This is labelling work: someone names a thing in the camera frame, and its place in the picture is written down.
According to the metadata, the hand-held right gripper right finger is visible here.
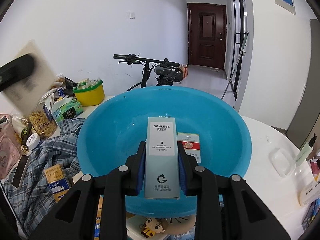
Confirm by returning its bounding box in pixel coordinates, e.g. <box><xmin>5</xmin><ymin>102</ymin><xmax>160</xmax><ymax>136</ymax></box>
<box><xmin>177</xmin><ymin>141</ymin><xmax>298</xmax><ymax>240</ymax></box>

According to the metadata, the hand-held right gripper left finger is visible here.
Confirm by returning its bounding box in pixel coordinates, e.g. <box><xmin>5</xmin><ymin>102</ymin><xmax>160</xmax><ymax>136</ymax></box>
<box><xmin>26</xmin><ymin>141</ymin><xmax>147</xmax><ymax>240</ymax></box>

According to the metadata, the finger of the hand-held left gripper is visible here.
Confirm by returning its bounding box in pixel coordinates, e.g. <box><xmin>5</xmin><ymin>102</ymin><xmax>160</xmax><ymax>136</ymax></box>
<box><xmin>0</xmin><ymin>53</ymin><xmax>35</xmax><ymax>93</ymax></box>

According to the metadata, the grey-green toner box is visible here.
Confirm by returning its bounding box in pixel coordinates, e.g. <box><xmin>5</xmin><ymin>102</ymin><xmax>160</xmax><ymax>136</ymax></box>
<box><xmin>144</xmin><ymin>117</ymin><xmax>181</xmax><ymax>201</ymax></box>

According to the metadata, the beige box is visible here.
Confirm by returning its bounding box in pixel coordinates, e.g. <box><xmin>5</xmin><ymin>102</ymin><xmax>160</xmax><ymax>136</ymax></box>
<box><xmin>1</xmin><ymin>39</ymin><xmax>57</xmax><ymax>117</ymax></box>

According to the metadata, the red and white cigarette box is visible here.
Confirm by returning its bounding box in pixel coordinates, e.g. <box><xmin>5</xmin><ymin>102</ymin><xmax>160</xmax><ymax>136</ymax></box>
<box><xmin>177</xmin><ymin>132</ymin><xmax>201</xmax><ymax>163</ymax></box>

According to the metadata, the blue plastic basin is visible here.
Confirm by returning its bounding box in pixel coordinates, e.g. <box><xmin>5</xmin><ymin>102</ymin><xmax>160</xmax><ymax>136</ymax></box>
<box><xmin>76</xmin><ymin>85</ymin><xmax>252</xmax><ymax>217</ymax></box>

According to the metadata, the round beige clock coaster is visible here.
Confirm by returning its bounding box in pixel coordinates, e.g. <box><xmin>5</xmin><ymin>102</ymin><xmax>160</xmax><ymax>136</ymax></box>
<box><xmin>167</xmin><ymin>215</ymin><xmax>197</xmax><ymax>233</ymax></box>

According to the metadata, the clear jar of granola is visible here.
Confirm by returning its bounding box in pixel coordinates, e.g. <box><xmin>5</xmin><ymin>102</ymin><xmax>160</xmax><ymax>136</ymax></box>
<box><xmin>27</xmin><ymin>100</ymin><xmax>57</xmax><ymax>140</ymax></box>

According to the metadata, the green tissue packet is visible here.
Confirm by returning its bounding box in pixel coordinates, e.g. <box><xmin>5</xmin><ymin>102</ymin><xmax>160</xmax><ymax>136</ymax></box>
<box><xmin>51</xmin><ymin>97</ymin><xmax>84</xmax><ymax>127</ymax></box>

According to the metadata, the white cream jar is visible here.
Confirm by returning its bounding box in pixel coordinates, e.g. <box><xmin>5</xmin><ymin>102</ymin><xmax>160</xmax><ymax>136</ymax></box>
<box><xmin>26</xmin><ymin>133</ymin><xmax>42</xmax><ymax>150</ymax></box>

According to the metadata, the yellow plastic tub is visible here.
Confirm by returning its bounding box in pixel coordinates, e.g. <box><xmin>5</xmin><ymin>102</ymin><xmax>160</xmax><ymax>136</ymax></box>
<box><xmin>73</xmin><ymin>79</ymin><xmax>105</xmax><ymax>107</ymax></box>

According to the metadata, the pink printed pouch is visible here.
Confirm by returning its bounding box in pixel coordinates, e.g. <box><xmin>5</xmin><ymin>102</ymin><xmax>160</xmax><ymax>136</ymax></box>
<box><xmin>0</xmin><ymin>114</ymin><xmax>22</xmax><ymax>180</ymax></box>

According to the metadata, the yellow cigarette box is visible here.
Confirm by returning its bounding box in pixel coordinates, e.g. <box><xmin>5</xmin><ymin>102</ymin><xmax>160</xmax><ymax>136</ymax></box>
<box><xmin>42</xmin><ymin>164</ymin><xmax>72</xmax><ymax>203</ymax></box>

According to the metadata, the blue plaid shirt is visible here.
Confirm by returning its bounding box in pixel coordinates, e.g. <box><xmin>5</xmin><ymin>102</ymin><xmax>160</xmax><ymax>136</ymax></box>
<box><xmin>2</xmin><ymin>117</ymin><xmax>87</xmax><ymax>233</ymax></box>

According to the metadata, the black phone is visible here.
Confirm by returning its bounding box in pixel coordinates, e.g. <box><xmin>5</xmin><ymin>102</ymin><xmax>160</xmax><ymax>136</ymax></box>
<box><xmin>12</xmin><ymin>154</ymin><xmax>29</xmax><ymax>189</ymax></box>

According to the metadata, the clear plastic soap dish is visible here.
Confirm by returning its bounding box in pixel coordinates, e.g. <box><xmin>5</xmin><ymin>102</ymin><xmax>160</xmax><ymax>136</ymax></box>
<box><xmin>268</xmin><ymin>147</ymin><xmax>296</xmax><ymax>178</ymax></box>

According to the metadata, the black bicycle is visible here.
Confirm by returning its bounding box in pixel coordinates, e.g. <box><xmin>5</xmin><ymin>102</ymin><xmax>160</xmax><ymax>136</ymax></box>
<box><xmin>113</xmin><ymin>53</ymin><xmax>188</xmax><ymax>92</ymax></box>

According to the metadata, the leaning mop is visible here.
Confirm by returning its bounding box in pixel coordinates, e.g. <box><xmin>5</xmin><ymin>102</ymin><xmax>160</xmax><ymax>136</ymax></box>
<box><xmin>221</xmin><ymin>31</ymin><xmax>250</xmax><ymax>100</ymax></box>

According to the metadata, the pale green bottle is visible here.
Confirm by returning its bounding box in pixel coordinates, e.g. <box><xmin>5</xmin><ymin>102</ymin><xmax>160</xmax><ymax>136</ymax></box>
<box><xmin>294</xmin><ymin>133</ymin><xmax>317</xmax><ymax>167</ymax></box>

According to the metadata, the white and yellow tube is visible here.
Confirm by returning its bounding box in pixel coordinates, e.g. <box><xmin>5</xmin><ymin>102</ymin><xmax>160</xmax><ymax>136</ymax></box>
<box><xmin>298</xmin><ymin>177</ymin><xmax>320</xmax><ymax>207</ymax></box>

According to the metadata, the brown entrance door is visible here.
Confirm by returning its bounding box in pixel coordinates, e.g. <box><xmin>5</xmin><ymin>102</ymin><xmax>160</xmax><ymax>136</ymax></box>
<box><xmin>187</xmin><ymin>2</ymin><xmax>227</xmax><ymax>71</ymax></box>

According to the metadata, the black-framed glass door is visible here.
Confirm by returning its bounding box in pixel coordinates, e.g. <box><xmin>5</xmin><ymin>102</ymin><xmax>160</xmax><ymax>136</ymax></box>
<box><xmin>230</xmin><ymin>0</ymin><xmax>247</xmax><ymax>109</ymax></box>

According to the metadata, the cartoon figure keychain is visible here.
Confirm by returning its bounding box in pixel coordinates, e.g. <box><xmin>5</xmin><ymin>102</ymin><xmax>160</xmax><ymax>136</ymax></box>
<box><xmin>139</xmin><ymin>217</ymin><xmax>168</xmax><ymax>238</ymax></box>

